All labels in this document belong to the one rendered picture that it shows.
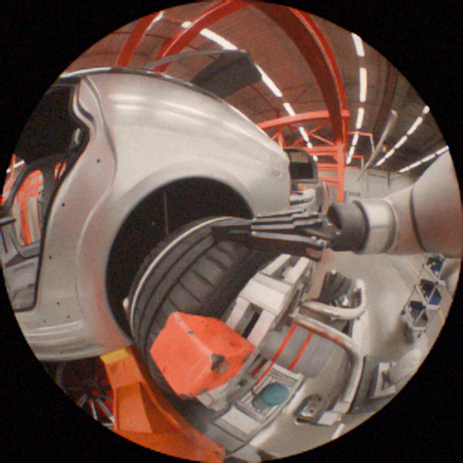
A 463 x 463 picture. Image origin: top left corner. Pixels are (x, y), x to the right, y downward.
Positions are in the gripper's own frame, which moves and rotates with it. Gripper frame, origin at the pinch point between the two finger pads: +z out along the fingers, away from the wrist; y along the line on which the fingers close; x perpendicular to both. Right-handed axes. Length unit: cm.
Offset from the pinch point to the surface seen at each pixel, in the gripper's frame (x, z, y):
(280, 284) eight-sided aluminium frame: -5.9, -8.3, -6.0
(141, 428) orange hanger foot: -22, 11, -45
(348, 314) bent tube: -20.2, -25.4, -4.4
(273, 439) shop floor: -107, -26, -71
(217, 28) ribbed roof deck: 578, 41, 365
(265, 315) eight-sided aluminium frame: -7.0, -6.7, -10.6
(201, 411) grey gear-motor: -67, 15, -44
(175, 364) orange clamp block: -2.8, -0.1, -20.1
